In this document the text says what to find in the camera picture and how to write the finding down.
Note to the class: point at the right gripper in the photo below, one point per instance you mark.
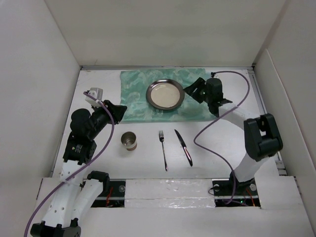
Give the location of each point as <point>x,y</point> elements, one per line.
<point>199,83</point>

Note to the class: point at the silver fork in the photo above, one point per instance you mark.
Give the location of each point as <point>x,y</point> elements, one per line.
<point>161,138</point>

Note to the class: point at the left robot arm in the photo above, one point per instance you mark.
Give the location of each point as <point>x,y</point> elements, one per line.
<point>77,191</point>

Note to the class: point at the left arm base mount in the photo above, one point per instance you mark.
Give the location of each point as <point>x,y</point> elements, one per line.
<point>115,198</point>

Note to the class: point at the silver table knife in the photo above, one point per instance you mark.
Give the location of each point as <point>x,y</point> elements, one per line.
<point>183,144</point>

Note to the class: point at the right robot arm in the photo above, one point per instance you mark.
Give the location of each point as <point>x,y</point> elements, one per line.
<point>262,138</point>

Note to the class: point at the metal cup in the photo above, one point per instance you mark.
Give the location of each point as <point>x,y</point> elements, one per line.
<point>129,141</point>

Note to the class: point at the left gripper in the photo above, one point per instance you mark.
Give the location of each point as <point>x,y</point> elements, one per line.
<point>117,111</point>

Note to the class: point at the metal plate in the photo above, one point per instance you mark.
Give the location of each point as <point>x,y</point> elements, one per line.
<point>165,94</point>

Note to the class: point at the green patterned cloth placemat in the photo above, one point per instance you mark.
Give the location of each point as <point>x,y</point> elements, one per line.
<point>134,85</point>

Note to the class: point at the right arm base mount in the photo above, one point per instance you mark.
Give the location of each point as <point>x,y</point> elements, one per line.
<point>243,195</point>

